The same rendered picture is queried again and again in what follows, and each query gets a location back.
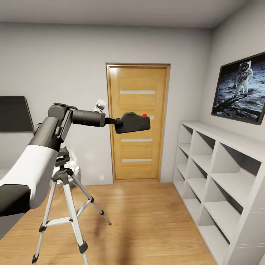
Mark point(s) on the door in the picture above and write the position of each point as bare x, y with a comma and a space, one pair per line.
141, 89

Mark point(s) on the digital camera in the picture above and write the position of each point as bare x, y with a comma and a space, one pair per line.
132, 123

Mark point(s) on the painting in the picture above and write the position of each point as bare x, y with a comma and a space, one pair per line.
240, 91

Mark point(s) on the camera tripod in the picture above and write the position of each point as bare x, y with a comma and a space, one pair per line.
63, 174

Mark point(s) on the wall mounted tv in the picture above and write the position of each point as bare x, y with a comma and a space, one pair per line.
14, 114

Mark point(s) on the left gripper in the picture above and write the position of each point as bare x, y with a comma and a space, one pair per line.
98, 119

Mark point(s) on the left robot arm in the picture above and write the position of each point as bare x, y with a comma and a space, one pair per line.
27, 184

